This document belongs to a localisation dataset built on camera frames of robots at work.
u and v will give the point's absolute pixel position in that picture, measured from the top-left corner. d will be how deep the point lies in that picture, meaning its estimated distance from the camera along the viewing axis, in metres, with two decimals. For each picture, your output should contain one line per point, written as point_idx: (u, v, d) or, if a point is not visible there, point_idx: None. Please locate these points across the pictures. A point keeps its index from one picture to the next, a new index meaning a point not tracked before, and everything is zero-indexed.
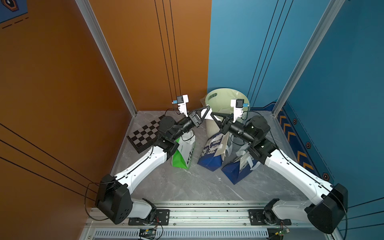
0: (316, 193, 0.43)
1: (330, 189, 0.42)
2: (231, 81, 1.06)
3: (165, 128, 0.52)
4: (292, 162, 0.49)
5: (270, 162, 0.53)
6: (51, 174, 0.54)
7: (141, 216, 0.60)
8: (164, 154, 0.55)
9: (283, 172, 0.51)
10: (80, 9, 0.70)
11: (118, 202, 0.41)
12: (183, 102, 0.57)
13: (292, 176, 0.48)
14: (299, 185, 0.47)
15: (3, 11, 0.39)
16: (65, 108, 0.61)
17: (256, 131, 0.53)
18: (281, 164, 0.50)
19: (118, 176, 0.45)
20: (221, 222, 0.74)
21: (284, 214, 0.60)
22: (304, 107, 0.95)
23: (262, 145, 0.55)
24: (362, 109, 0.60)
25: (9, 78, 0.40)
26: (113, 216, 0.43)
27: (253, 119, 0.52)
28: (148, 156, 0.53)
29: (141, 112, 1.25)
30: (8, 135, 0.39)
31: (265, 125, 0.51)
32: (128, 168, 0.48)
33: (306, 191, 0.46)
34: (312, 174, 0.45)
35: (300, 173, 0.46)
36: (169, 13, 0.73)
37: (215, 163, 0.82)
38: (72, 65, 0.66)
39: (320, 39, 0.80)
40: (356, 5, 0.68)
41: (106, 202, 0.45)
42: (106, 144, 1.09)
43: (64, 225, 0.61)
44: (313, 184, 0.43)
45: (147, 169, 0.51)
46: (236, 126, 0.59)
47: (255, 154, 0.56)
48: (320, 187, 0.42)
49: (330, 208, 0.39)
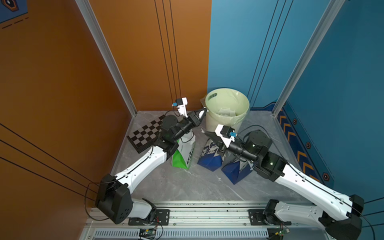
0: (341, 211, 0.40)
1: (351, 205, 0.40)
2: (230, 81, 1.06)
3: (168, 126, 0.54)
4: (306, 178, 0.45)
5: (283, 180, 0.48)
6: (51, 174, 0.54)
7: (141, 216, 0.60)
8: (164, 154, 0.56)
9: (299, 190, 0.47)
10: (80, 9, 0.70)
11: (119, 202, 0.42)
12: (183, 104, 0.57)
13: (310, 194, 0.45)
14: (318, 202, 0.44)
15: (3, 11, 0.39)
16: (65, 108, 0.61)
17: (258, 149, 0.47)
18: (297, 182, 0.45)
19: (118, 176, 0.45)
20: (221, 222, 0.74)
21: (290, 219, 0.60)
22: (304, 108, 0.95)
23: (271, 162, 0.48)
24: (362, 109, 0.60)
25: (9, 78, 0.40)
26: (113, 216, 0.43)
27: (251, 136, 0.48)
28: (148, 155, 0.53)
29: (141, 112, 1.25)
30: (8, 135, 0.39)
31: (266, 140, 0.45)
32: (128, 168, 0.48)
33: (328, 209, 0.43)
34: (329, 188, 0.43)
35: (318, 190, 0.43)
36: (169, 13, 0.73)
37: (216, 163, 0.82)
38: (72, 66, 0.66)
39: (320, 39, 0.80)
40: (356, 6, 0.68)
41: (106, 202, 0.45)
42: (106, 144, 1.09)
43: (64, 225, 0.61)
44: (334, 201, 0.41)
45: (148, 168, 0.51)
46: (235, 145, 0.52)
47: (265, 174, 0.49)
48: (342, 203, 0.40)
49: (359, 228, 0.37)
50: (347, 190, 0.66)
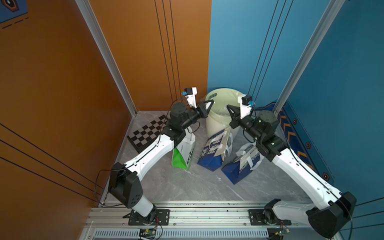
0: (323, 198, 0.41)
1: (337, 196, 0.40)
2: (230, 81, 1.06)
3: (178, 113, 0.54)
4: (301, 164, 0.47)
5: (278, 160, 0.51)
6: (51, 174, 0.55)
7: (142, 214, 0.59)
8: (171, 142, 0.56)
9: (291, 173, 0.49)
10: (80, 9, 0.70)
11: (130, 189, 0.43)
12: (192, 94, 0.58)
13: (299, 179, 0.47)
14: (305, 187, 0.46)
15: (3, 11, 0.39)
16: (65, 108, 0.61)
17: (264, 125, 0.52)
18: (290, 164, 0.48)
19: (127, 164, 0.46)
20: (221, 222, 0.74)
21: (284, 215, 0.60)
22: (304, 107, 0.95)
23: (272, 142, 0.53)
24: (362, 109, 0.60)
25: (9, 78, 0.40)
26: (126, 201, 0.45)
27: (260, 113, 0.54)
28: (156, 144, 0.53)
29: (141, 112, 1.25)
30: (8, 136, 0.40)
31: (272, 119, 0.49)
32: (137, 156, 0.49)
33: (313, 195, 0.44)
34: (321, 178, 0.44)
35: (309, 176, 0.45)
36: (169, 13, 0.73)
37: (215, 163, 0.82)
38: (73, 65, 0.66)
39: (320, 39, 0.80)
40: (356, 6, 0.68)
41: (118, 188, 0.47)
42: (107, 144, 1.09)
43: (65, 225, 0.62)
44: (321, 189, 0.42)
45: (156, 156, 0.52)
46: (245, 120, 0.59)
47: (264, 151, 0.53)
48: (329, 193, 0.41)
49: (336, 215, 0.38)
50: (347, 190, 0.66)
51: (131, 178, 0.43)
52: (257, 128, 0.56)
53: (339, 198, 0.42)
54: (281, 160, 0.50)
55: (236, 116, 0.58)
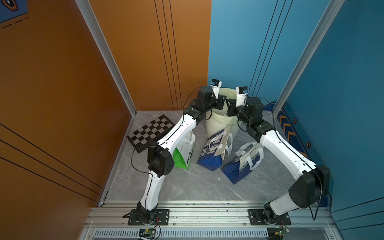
0: (298, 169, 0.46)
1: (313, 168, 0.45)
2: (231, 81, 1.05)
3: (207, 93, 0.63)
4: (284, 142, 0.52)
5: (264, 140, 0.57)
6: (51, 174, 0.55)
7: (148, 208, 0.65)
8: (194, 121, 0.62)
9: (274, 150, 0.55)
10: (80, 9, 0.70)
11: (165, 161, 0.54)
12: (218, 86, 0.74)
13: (281, 154, 0.52)
14: (286, 162, 0.51)
15: (3, 11, 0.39)
16: (65, 107, 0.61)
17: (251, 109, 0.60)
18: (274, 142, 0.53)
19: (160, 142, 0.56)
20: (221, 222, 0.74)
21: (281, 208, 0.61)
22: (304, 107, 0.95)
23: (261, 125, 0.59)
24: (361, 109, 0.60)
25: (9, 78, 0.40)
26: (162, 171, 0.57)
27: (247, 99, 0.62)
28: (181, 124, 0.60)
29: (141, 112, 1.25)
30: (7, 135, 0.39)
31: (257, 103, 0.57)
32: (167, 136, 0.58)
33: (291, 168, 0.49)
34: (300, 153, 0.49)
35: (289, 151, 0.50)
36: (169, 13, 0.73)
37: (215, 163, 0.82)
38: (73, 65, 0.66)
39: (320, 39, 0.80)
40: (356, 6, 0.68)
41: (155, 161, 0.58)
42: (107, 144, 1.09)
43: (64, 226, 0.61)
44: (299, 161, 0.47)
45: (182, 135, 0.60)
46: (239, 108, 0.68)
47: (253, 133, 0.60)
48: (305, 165, 0.45)
49: (308, 183, 0.42)
50: (347, 190, 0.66)
51: (166, 153, 0.53)
52: (247, 113, 0.65)
53: (314, 170, 0.46)
54: (266, 139, 0.56)
55: (232, 105, 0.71)
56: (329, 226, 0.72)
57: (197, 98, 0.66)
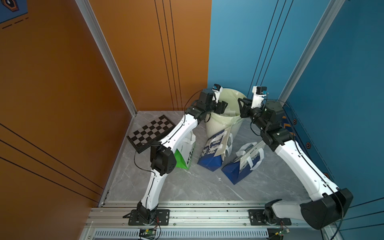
0: (318, 190, 0.41)
1: (334, 190, 0.41)
2: (231, 81, 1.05)
3: (209, 93, 0.67)
4: (303, 156, 0.47)
5: (281, 150, 0.52)
6: (52, 174, 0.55)
7: (149, 207, 0.65)
8: (195, 120, 0.64)
9: (290, 163, 0.50)
10: (80, 9, 0.70)
11: (167, 160, 0.55)
12: (219, 90, 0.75)
13: (298, 169, 0.47)
14: (302, 179, 0.47)
15: (3, 10, 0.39)
16: (65, 108, 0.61)
17: (269, 114, 0.54)
18: (291, 154, 0.49)
19: (162, 141, 0.57)
20: (221, 222, 0.74)
21: (284, 213, 0.60)
22: (304, 107, 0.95)
23: (278, 133, 0.53)
24: (361, 109, 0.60)
25: (10, 77, 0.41)
26: (165, 170, 0.59)
27: (266, 102, 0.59)
28: (182, 123, 0.62)
29: (141, 112, 1.25)
30: (7, 135, 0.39)
31: (277, 108, 0.51)
32: (168, 135, 0.59)
33: (309, 186, 0.45)
34: (320, 172, 0.44)
35: (308, 168, 0.45)
36: (169, 13, 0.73)
37: (215, 163, 0.82)
38: (73, 65, 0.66)
39: (320, 39, 0.80)
40: (356, 6, 0.68)
41: (157, 159, 0.60)
42: (107, 144, 1.09)
43: (64, 226, 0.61)
44: (318, 181, 0.42)
45: (184, 134, 0.62)
46: (255, 111, 0.61)
47: (268, 140, 0.55)
48: (325, 186, 0.41)
49: (327, 207, 0.38)
50: None
51: (168, 151, 0.54)
52: (264, 117, 0.58)
53: (335, 193, 0.44)
54: (283, 150, 0.51)
55: (246, 106, 0.62)
56: (329, 226, 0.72)
57: (199, 98, 0.68)
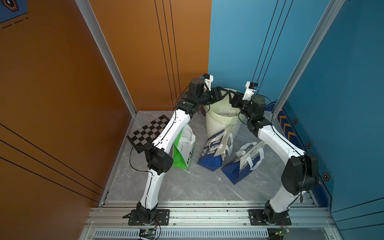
0: (287, 154, 0.51)
1: (301, 154, 0.49)
2: (231, 82, 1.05)
3: (199, 84, 0.61)
4: (278, 134, 0.58)
5: (260, 133, 0.63)
6: (50, 173, 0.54)
7: (149, 205, 0.65)
8: (187, 116, 0.61)
9: (268, 142, 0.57)
10: (80, 9, 0.70)
11: (163, 160, 0.55)
12: (209, 80, 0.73)
13: (274, 143, 0.57)
14: (278, 151, 0.56)
15: (3, 10, 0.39)
16: (64, 107, 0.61)
17: (254, 106, 0.65)
18: (268, 134, 0.59)
19: (155, 142, 0.56)
20: (221, 222, 0.74)
21: (277, 203, 0.63)
22: (304, 107, 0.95)
23: (259, 121, 0.65)
24: (362, 109, 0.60)
25: (10, 77, 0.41)
26: (162, 169, 0.59)
27: (254, 95, 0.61)
28: (174, 120, 0.59)
29: (141, 112, 1.25)
30: (7, 135, 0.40)
31: (261, 101, 0.62)
32: (161, 135, 0.57)
33: (282, 155, 0.54)
34: (291, 143, 0.53)
35: (281, 140, 0.55)
36: (169, 13, 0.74)
37: (215, 163, 0.82)
38: (72, 64, 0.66)
39: (320, 39, 0.80)
40: (356, 6, 0.68)
41: (153, 159, 0.60)
42: (107, 144, 1.09)
43: (64, 226, 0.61)
44: (289, 148, 0.51)
45: (176, 131, 0.59)
46: (243, 103, 0.72)
47: (251, 127, 0.67)
48: (294, 151, 0.50)
49: (295, 166, 0.46)
50: (346, 190, 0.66)
51: (162, 153, 0.53)
52: (250, 109, 0.70)
53: (303, 156, 0.50)
54: (262, 132, 0.62)
55: (238, 96, 0.72)
56: (329, 226, 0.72)
57: (189, 90, 0.63)
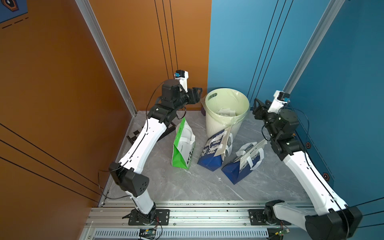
0: (324, 205, 0.40)
1: (342, 208, 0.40)
2: (231, 82, 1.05)
3: (173, 88, 0.52)
4: (312, 169, 0.46)
5: (288, 161, 0.52)
6: (50, 173, 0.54)
7: (144, 211, 0.65)
8: (161, 125, 0.51)
9: (297, 174, 0.49)
10: (80, 9, 0.70)
11: (133, 182, 0.44)
12: (184, 77, 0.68)
13: (305, 181, 0.46)
14: (310, 192, 0.45)
15: (3, 10, 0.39)
16: (64, 107, 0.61)
17: (282, 123, 0.52)
18: (300, 166, 0.48)
19: (123, 161, 0.46)
20: (221, 222, 0.74)
21: (285, 219, 0.59)
22: (304, 108, 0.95)
23: (288, 142, 0.53)
24: (362, 109, 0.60)
25: (10, 77, 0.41)
26: (135, 192, 0.48)
27: (283, 111, 0.51)
28: (145, 132, 0.49)
29: (141, 112, 1.25)
30: (7, 135, 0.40)
31: (292, 118, 0.50)
32: (130, 151, 0.47)
33: (315, 200, 0.43)
34: (329, 186, 0.43)
35: (317, 181, 0.44)
36: (169, 13, 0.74)
37: (215, 163, 0.82)
38: (72, 64, 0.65)
39: (320, 39, 0.80)
40: (356, 6, 0.68)
41: (123, 182, 0.49)
42: (106, 144, 1.09)
43: (64, 226, 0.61)
44: (325, 195, 0.41)
45: (148, 145, 0.49)
46: (270, 116, 0.60)
47: (277, 149, 0.54)
48: (333, 201, 0.40)
49: (332, 223, 0.37)
50: (346, 190, 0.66)
51: (130, 174, 0.43)
52: (276, 125, 0.55)
53: (343, 210, 0.42)
54: (292, 161, 0.50)
55: (262, 108, 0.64)
56: None
57: (163, 95, 0.53)
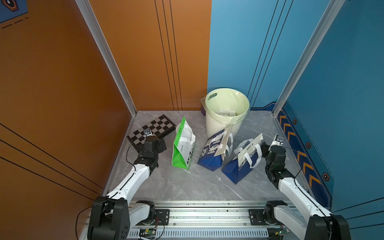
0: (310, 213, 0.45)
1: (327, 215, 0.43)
2: (231, 81, 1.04)
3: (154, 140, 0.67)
4: (300, 187, 0.54)
5: (281, 186, 0.60)
6: (50, 173, 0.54)
7: (142, 218, 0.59)
8: (147, 168, 0.59)
9: (289, 195, 0.56)
10: (80, 9, 0.70)
11: (120, 216, 0.41)
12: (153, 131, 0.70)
13: (295, 199, 0.52)
14: (301, 208, 0.50)
15: (3, 11, 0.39)
16: (64, 107, 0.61)
17: (272, 155, 0.66)
18: (289, 186, 0.56)
19: (111, 194, 0.45)
20: (221, 222, 0.74)
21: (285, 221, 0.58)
22: (304, 107, 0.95)
23: (280, 172, 0.63)
24: (361, 109, 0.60)
25: (10, 77, 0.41)
26: (115, 237, 0.41)
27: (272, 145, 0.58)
28: (133, 172, 0.55)
29: (141, 112, 1.25)
30: (7, 135, 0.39)
31: (280, 150, 0.64)
32: (118, 186, 0.49)
33: (304, 213, 0.48)
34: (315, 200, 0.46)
35: (303, 196, 0.50)
36: (169, 13, 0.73)
37: (215, 163, 0.82)
38: (73, 66, 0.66)
39: (320, 39, 0.80)
40: (356, 6, 0.68)
41: (101, 227, 0.42)
42: (106, 144, 1.09)
43: (63, 227, 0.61)
44: (311, 206, 0.46)
45: (136, 184, 0.52)
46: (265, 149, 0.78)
47: (271, 177, 0.64)
48: (318, 210, 0.45)
49: (317, 226, 0.41)
50: (346, 190, 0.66)
51: (120, 204, 0.42)
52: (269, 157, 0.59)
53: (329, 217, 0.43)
54: (283, 183, 0.59)
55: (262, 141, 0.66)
56: None
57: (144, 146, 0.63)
